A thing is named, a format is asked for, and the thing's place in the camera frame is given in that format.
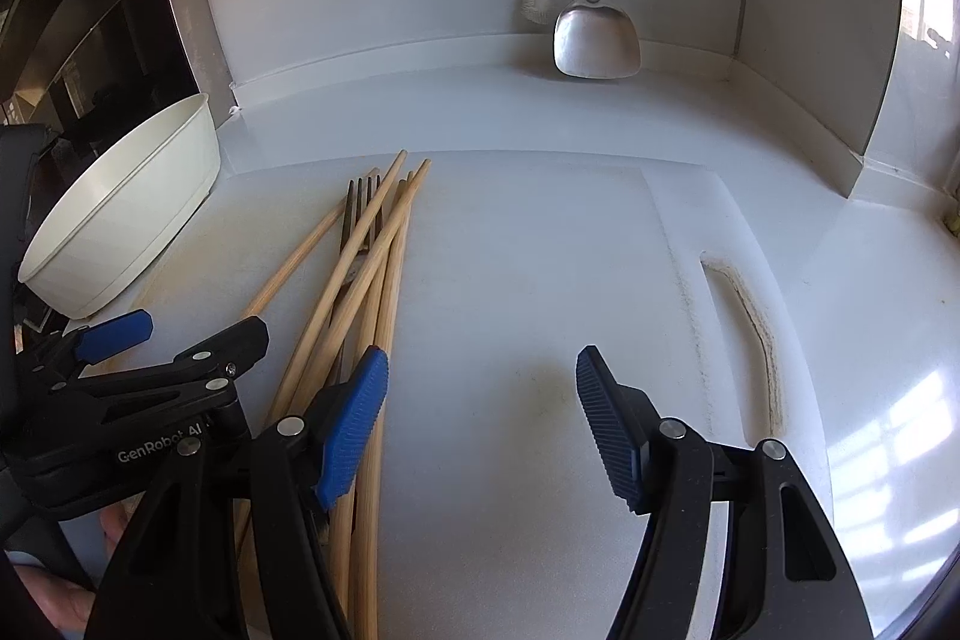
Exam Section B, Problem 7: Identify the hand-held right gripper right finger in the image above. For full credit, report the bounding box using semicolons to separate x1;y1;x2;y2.
576;346;875;640

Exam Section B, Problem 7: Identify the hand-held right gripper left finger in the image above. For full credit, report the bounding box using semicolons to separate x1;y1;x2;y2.
82;346;389;640

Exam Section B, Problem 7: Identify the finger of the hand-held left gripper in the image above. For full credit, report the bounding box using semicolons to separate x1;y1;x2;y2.
52;316;270;423
22;308;155;387

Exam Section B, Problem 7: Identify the white round bowl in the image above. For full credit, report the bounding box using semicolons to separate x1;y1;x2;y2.
16;92;222;320

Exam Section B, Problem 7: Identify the bundle of wooden chopsticks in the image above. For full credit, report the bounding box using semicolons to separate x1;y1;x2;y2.
232;149;434;640

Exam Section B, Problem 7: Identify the metal fork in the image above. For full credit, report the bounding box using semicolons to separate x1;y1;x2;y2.
339;173;383;289

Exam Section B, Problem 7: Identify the person's left hand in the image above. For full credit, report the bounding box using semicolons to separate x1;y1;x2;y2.
15;507;136;635

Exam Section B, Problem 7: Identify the white cutting board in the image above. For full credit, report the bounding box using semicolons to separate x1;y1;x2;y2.
64;149;833;640

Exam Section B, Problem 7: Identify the stainless range hood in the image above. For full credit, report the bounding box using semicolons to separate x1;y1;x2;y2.
0;0;200;124

